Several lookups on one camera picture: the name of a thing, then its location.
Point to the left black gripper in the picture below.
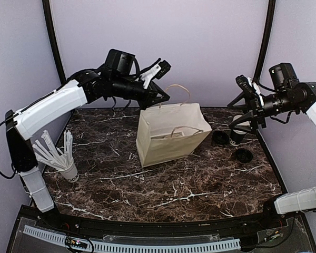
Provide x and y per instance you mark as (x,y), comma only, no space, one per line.
(160,98)

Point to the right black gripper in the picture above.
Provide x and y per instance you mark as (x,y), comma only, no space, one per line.
(258,110)

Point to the stack of white paper cups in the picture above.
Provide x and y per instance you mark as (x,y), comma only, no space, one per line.
(237,136)

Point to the cream paper bag with handles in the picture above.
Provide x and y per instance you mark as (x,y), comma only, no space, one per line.
(169,132)

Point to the stack of black coffee lids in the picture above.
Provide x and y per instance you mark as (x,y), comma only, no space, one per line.
(243,155)

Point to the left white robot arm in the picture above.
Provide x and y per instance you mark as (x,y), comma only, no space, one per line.
(118,77)

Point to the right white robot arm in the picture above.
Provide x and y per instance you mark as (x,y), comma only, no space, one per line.
(289,95)

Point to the loose black coffee lid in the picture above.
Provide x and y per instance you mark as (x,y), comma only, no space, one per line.
(220,137)

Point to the white cup holding straws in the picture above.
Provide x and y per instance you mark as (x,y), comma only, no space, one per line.
(70,173)

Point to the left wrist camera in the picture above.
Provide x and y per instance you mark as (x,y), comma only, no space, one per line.
(156,71)

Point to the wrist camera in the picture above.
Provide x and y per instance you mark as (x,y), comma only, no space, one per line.
(156,71)
(248,89)

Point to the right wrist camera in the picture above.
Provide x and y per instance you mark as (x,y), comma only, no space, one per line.
(248,89)

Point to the right black corner post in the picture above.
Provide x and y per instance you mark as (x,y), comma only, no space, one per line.
(265,39)

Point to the black corner post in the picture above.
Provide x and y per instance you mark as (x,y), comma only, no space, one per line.
(53,41)
(265,39)

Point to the left black corner post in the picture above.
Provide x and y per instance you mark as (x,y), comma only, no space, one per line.
(53,41)

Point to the black front frame rail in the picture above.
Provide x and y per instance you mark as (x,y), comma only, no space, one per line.
(240,227)

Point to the grey slotted cable duct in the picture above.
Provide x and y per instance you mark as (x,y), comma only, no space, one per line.
(134,244)

